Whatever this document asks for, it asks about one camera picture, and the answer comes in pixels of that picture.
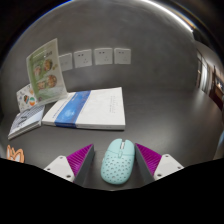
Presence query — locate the white ceiling light strip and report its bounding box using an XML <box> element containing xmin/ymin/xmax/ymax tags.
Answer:
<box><xmin>146</xmin><ymin>0</ymin><xmax>195</xmax><ymax>33</ymax></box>

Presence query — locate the orange corgi-shaped mouse pad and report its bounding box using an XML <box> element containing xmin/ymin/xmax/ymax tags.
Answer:
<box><xmin>5</xmin><ymin>144</ymin><xmax>25</xmax><ymax>164</ymax></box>

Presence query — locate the white book with blue band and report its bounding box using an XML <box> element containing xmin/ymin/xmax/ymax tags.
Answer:
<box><xmin>41</xmin><ymin>86</ymin><xmax>127</xmax><ymax>131</ymax></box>

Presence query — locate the green menu sign stand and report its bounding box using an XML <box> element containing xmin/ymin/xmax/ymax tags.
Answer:
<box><xmin>26</xmin><ymin>37</ymin><xmax>69</xmax><ymax>107</ymax></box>

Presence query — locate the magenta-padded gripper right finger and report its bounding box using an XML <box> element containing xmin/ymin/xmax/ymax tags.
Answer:
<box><xmin>133</xmin><ymin>143</ymin><xmax>185</xmax><ymax>185</ymax></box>

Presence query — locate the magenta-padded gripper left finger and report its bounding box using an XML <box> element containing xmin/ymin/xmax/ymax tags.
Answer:
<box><xmin>43</xmin><ymin>143</ymin><xmax>96</xmax><ymax>187</ymax></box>

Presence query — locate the white card with colourful stickers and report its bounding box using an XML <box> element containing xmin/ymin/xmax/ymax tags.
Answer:
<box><xmin>16</xmin><ymin>83</ymin><xmax>39</xmax><ymax>113</ymax></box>

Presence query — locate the black framed glass partition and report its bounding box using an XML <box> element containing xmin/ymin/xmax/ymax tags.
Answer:
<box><xmin>195</xmin><ymin>49</ymin><xmax>224</xmax><ymax>111</ymax></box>

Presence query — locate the grey striped book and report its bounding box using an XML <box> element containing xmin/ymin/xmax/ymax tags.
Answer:
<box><xmin>7</xmin><ymin>105</ymin><xmax>46</xmax><ymax>141</ymax></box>

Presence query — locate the mint green perforated computer mouse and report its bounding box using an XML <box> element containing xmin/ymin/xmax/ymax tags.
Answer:
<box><xmin>100</xmin><ymin>138</ymin><xmax>136</xmax><ymax>185</ymax></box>

